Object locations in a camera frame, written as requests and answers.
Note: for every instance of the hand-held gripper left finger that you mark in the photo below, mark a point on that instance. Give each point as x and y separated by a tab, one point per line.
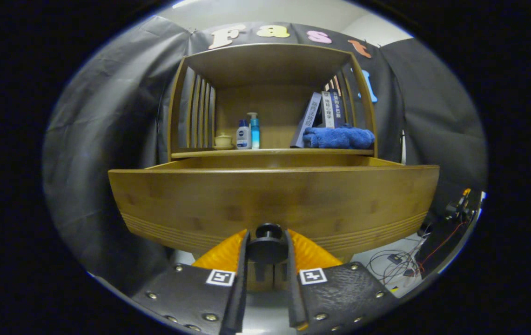
242	279

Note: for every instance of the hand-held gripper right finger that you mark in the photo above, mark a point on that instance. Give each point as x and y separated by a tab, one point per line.
292	288

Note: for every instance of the wooden countertop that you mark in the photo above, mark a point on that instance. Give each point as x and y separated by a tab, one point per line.
274	151

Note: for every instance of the wooden cabinet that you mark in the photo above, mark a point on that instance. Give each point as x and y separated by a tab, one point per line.
270	65

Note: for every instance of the beige lidded teacup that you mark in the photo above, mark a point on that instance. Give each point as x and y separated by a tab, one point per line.
223	141

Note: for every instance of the white bottle with blue cap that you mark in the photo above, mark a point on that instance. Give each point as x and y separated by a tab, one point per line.
243	137

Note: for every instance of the blue pump bottle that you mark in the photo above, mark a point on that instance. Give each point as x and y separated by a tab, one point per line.
255	135

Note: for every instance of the dark device with orange part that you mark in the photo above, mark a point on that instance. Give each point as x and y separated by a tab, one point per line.
442	242

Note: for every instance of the blue towel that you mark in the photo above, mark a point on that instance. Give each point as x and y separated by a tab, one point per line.
339	138

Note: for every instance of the grey book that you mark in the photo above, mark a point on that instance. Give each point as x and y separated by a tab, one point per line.
309	118

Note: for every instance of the white-spine book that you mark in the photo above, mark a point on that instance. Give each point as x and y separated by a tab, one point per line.
327	109

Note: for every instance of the dark blue book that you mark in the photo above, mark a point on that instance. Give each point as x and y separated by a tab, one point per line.
338	109

